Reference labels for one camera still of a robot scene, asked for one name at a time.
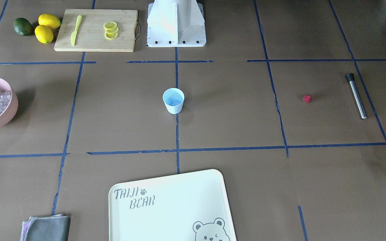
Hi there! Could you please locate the steel muddler with black tip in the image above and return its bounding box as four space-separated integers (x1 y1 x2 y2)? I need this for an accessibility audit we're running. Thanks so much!
345 73 367 119

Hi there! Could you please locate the red strawberry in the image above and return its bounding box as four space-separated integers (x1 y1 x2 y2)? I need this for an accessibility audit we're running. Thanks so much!
302 94 312 103

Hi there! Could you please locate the grey folded cloth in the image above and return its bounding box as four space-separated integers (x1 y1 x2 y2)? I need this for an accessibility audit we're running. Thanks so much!
20 214 71 241

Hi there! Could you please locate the cream bear tray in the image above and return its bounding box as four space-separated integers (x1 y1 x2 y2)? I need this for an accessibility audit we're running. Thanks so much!
108 169 237 241

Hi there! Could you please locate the wooden cutting board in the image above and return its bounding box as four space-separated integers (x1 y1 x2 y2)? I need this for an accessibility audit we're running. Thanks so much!
54 9 138 53

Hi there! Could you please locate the green avocado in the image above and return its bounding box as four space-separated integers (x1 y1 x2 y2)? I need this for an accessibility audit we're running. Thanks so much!
13 18 34 36

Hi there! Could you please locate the lemon slices stack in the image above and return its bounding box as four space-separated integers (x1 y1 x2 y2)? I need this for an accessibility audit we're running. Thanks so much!
103 21 119 40

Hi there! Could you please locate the yellow plastic knife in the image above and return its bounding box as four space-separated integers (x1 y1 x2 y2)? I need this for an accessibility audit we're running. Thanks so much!
70 15 83 46

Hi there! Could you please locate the light blue plastic cup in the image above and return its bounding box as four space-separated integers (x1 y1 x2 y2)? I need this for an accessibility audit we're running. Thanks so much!
162 88 185 114

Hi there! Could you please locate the yellow lemon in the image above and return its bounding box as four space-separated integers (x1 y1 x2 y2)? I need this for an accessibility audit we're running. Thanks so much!
34 25 54 44
38 13 61 29

